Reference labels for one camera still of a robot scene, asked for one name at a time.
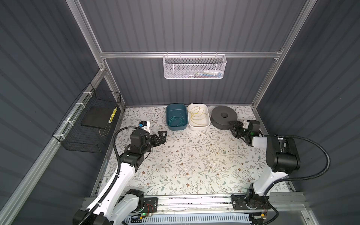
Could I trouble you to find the white vented cover strip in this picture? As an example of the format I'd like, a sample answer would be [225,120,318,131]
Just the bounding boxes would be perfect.
[124,213,253,225]

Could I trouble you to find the black flat pad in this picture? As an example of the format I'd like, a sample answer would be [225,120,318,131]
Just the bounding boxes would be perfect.
[81,106,114,129]

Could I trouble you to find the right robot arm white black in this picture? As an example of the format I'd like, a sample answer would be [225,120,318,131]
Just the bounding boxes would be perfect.
[229,120,331,210]

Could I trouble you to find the yellow perforated strip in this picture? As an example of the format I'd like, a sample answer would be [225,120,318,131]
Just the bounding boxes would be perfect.
[108,107,118,124]

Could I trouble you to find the white wire wall basket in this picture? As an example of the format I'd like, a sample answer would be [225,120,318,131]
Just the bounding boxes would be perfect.
[162,53,227,79]

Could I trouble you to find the items in white basket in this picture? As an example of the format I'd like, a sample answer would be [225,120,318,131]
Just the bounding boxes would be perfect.
[186,70,223,78]

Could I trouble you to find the teal plastic tray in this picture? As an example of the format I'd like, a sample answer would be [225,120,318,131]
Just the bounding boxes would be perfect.
[166,103,188,131]

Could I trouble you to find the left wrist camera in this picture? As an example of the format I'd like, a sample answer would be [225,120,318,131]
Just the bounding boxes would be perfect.
[138,121,151,133]

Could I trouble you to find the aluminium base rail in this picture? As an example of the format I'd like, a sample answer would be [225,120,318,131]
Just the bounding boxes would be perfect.
[81,192,307,217]

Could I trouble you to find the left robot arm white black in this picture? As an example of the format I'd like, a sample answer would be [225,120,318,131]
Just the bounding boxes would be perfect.
[72,125,167,225]

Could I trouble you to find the black wire wall basket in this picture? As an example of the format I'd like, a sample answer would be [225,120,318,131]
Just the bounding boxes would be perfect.
[53,85,122,153]

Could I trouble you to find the white plastic tray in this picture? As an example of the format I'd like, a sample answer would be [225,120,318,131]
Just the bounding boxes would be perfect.
[187,103,211,131]

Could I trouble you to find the grey foam spool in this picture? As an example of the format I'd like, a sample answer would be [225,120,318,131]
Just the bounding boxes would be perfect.
[210,106,238,130]

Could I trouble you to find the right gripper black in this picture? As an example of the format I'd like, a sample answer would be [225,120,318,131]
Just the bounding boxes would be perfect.
[230,121,250,139]

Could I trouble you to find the green cable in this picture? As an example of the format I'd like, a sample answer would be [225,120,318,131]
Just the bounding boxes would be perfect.
[169,116,187,128]

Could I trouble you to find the yellow cable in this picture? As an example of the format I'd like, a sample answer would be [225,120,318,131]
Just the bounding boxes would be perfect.
[190,106,208,127]

